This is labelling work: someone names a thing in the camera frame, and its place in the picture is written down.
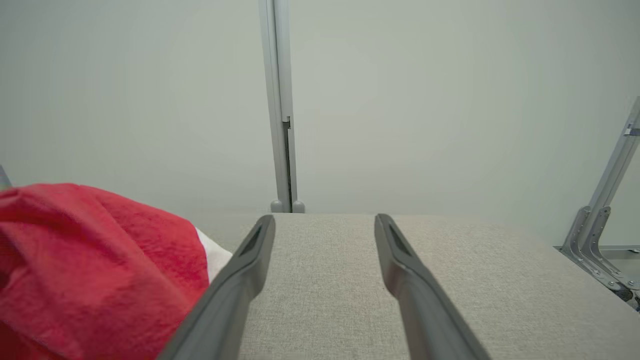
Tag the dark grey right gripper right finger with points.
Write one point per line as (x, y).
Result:
(420, 310)

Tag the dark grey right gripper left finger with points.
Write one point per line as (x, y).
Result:
(235, 300)

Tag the red and white jersey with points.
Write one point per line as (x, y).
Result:
(90, 260)

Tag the grey fabric upholstered platform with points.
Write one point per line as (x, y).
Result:
(325, 300)

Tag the grey vertical wall post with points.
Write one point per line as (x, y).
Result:
(280, 100)

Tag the grey metal bracket frame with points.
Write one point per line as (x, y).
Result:
(606, 190)

